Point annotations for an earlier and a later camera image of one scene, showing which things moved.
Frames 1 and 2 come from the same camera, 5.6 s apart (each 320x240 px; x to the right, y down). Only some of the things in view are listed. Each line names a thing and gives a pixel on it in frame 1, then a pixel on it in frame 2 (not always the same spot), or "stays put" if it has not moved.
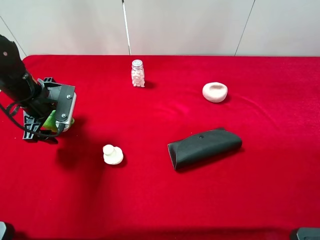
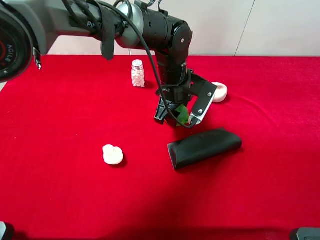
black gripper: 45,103 to 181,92
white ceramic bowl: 215,92 stays put
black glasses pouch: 201,148 stays put
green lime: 50,124 to 183,115
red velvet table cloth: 170,147 stays put
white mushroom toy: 112,155 stays put
